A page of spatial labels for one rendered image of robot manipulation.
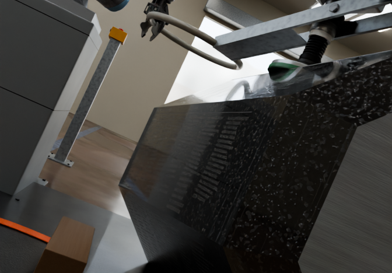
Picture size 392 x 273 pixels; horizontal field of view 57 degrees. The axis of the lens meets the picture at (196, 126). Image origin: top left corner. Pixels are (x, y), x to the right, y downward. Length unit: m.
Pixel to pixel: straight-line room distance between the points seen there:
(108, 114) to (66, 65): 6.11
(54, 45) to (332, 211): 1.44
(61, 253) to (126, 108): 6.77
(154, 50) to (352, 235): 7.48
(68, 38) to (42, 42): 0.11
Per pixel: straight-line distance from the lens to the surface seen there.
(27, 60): 1.74
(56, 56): 1.72
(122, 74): 7.81
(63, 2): 1.86
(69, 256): 1.10
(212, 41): 1.45
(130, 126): 7.77
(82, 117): 2.82
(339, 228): 0.53
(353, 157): 0.52
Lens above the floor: 0.57
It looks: 2 degrees up
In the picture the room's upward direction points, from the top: 25 degrees clockwise
